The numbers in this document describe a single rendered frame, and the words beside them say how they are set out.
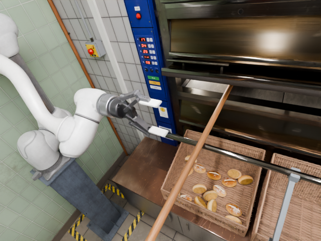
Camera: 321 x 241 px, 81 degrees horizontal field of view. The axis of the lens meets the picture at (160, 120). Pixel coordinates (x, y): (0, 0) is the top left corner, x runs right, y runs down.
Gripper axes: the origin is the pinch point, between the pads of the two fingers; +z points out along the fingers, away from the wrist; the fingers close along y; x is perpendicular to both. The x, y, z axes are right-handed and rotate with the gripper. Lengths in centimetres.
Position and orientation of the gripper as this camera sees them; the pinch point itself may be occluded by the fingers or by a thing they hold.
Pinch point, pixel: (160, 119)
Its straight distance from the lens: 62.5
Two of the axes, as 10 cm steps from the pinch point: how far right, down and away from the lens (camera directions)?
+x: -5.0, 6.6, -5.7
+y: 1.8, 7.2, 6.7
